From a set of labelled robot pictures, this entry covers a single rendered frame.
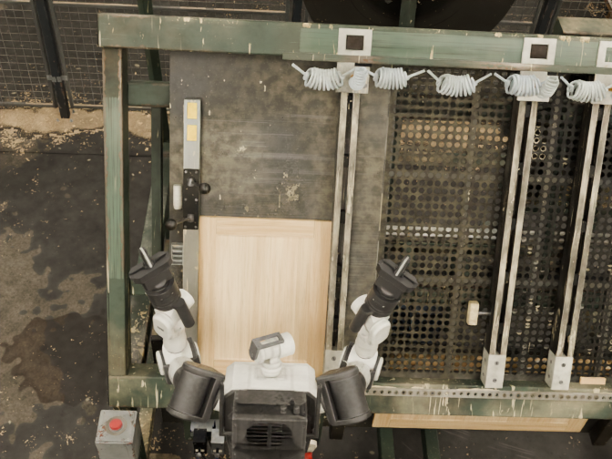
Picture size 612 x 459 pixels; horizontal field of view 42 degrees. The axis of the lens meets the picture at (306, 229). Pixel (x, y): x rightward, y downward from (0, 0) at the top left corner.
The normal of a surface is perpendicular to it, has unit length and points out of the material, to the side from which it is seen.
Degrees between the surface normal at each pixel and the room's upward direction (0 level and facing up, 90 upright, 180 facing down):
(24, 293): 0
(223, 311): 57
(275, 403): 23
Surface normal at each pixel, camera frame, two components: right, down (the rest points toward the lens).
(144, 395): 0.04, 0.27
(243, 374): 0.05, -0.90
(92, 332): 0.06, -0.67
